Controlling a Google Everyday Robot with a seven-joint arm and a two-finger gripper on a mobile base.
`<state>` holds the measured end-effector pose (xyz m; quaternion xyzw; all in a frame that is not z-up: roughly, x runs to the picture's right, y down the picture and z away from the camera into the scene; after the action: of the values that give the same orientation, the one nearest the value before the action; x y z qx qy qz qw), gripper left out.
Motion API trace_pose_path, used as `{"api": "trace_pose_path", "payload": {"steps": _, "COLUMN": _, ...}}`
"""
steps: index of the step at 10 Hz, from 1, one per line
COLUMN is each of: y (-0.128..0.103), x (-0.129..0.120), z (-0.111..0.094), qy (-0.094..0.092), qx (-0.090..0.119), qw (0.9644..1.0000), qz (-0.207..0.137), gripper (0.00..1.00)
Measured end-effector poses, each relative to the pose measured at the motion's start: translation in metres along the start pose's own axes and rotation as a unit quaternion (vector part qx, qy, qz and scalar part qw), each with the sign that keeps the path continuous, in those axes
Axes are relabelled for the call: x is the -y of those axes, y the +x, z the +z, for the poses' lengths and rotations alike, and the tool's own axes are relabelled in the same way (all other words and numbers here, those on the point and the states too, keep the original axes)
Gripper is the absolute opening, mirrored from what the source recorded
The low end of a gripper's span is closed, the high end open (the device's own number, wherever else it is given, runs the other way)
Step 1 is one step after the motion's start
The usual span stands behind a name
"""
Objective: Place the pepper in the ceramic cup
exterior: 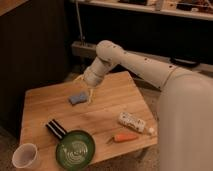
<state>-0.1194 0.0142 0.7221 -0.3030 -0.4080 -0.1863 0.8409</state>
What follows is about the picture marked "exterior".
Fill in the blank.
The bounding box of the orange pepper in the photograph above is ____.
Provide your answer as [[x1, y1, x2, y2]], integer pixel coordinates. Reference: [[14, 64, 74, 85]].
[[108, 133, 138, 143]]

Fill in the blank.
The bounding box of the blue sponge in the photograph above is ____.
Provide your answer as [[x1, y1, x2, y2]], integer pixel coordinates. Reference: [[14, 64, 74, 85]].
[[68, 92, 88, 105]]

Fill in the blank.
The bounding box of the green frying pan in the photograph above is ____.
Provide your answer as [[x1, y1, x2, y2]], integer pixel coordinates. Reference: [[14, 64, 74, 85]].
[[46, 119, 96, 171]]

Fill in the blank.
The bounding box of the wooden table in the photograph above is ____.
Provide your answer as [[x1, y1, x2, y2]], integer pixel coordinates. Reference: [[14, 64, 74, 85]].
[[20, 72, 157, 171]]

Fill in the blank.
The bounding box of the metal vertical pole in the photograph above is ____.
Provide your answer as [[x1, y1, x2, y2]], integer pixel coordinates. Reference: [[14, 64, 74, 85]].
[[75, 0, 85, 45]]

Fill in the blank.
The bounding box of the white ceramic cup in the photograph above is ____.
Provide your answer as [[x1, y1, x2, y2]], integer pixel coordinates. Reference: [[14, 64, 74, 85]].
[[12, 143, 41, 170]]

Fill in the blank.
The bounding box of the upper shelf with clutter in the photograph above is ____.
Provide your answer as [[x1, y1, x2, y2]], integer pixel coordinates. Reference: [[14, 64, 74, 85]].
[[70, 0, 213, 21]]

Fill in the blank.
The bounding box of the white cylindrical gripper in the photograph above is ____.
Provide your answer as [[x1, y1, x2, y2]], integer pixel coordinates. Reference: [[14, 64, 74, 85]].
[[73, 57, 111, 104]]

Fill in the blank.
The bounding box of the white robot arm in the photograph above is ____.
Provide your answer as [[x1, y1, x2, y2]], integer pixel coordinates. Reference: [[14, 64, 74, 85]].
[[72, 40, 213, 171]]

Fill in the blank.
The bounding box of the black handle on rail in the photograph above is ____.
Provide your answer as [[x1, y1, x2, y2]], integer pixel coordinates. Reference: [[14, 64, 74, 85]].
[[170, 57, 201, 68]]

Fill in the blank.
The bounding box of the grey metal shelf rail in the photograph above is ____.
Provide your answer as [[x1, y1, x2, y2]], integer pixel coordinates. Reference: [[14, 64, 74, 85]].
[[71, 40, 213, 83]]

